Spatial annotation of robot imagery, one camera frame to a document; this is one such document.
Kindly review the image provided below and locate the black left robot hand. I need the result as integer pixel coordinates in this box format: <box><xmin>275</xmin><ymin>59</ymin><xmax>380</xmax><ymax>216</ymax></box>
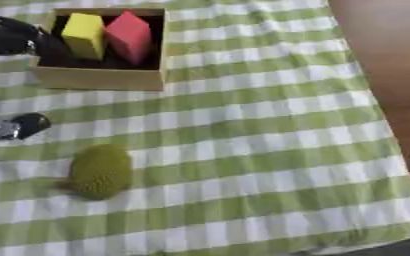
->
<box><xmin>0</xmin><ymin>15</ymin><xmax>53</xmax><ymax>145</ymax></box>

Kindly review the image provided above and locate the green spiky toy durian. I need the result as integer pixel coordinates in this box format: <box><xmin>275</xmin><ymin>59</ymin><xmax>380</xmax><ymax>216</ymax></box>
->
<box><xmin>54</xmin><ymin>143</ymin><xmax>137</xmax><ymax>201</ymax></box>

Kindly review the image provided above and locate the red rectangular block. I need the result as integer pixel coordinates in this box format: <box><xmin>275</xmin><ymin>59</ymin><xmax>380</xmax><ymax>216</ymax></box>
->
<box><xmin>103</xmin><ymin>9</ymin><xmax>155</xmax><ymax>66</ymax></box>

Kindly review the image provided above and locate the yellow rectangular block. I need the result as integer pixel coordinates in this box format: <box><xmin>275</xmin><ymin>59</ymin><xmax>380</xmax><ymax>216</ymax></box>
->
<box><xmin>59</xmin><ymin>12</ymin><xmax>109</xmax><ymax>61</ymax></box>

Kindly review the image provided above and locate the tan cardboard box black inside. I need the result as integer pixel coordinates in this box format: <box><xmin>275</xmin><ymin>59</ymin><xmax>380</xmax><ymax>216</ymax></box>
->
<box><xmin>30</xmin><ymin>7</ymin><xmax>170</xmax><ymax>92</ymax></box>

